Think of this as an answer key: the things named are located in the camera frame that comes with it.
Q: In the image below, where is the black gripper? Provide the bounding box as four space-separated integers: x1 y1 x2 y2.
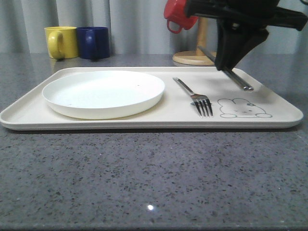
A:
184 0 308 70

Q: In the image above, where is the silver metal fork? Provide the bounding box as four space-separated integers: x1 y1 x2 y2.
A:
173 77 214 117

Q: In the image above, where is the dark blue mug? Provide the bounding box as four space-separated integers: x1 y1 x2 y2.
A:
76 26 110 60

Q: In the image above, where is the grey curtain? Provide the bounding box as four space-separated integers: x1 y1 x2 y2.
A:
0 0 308 55

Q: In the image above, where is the beige rabbit serving tray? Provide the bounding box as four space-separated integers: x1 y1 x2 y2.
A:
0 67 303 130

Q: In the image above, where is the wooden mug tree stand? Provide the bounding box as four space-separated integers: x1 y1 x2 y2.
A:
172 17 216 66

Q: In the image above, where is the red mug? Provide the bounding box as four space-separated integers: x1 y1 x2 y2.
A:
164 0 198 34

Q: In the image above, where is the white round plate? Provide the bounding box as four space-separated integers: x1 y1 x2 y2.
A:
42 70 165 119

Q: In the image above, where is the yellow mug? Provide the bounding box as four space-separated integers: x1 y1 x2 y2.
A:
44 26 78 60

